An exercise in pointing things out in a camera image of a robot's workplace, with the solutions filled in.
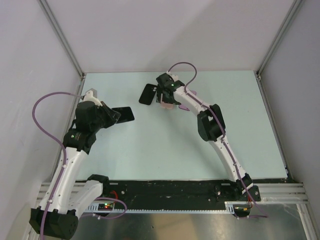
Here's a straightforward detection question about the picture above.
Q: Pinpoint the pink phone case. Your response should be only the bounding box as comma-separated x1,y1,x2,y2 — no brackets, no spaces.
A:
160,94,174,110

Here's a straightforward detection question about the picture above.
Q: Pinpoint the black phone case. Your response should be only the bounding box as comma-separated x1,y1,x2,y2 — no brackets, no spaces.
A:
138,83,157,106

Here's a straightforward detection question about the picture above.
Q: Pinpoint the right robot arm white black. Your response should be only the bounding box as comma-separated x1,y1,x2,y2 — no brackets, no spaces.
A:
156,72,259,202

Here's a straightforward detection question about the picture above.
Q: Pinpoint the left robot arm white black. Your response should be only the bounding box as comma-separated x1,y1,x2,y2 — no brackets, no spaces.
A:
29,100,121,240

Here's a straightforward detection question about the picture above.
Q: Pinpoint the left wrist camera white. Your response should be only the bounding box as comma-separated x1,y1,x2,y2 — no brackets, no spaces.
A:
82,88,102,107

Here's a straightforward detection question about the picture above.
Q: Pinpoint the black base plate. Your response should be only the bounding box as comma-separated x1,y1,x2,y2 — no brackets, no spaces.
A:
101,180,261,211

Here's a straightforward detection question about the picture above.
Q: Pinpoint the left aluminium frame post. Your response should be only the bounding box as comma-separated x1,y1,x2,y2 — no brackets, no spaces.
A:
37,0,85,80

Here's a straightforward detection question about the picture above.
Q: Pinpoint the aluminium frame post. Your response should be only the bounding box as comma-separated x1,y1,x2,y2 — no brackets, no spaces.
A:
255,0,305,81
37,0,85,80

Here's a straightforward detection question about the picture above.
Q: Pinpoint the left controller board with wires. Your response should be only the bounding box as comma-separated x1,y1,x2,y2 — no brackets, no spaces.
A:
98,190,118,211

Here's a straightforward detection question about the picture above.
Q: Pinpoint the controller board with wires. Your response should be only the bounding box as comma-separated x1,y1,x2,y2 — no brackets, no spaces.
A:
233,197,253,219
98,190,118,211

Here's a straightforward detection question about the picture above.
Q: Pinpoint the white slotted cable duct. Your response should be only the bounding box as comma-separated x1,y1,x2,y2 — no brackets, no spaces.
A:
84,202,241,214

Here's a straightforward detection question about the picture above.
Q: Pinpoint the right controller board with wires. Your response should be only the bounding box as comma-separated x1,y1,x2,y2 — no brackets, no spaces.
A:
233,197,253,219

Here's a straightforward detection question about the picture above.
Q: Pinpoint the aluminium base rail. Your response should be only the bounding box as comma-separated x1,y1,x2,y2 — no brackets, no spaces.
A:
36,182,309,204

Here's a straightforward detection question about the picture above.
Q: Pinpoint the right aluminium frame post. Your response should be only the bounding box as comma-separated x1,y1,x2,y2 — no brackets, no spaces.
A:
255,0,305,81

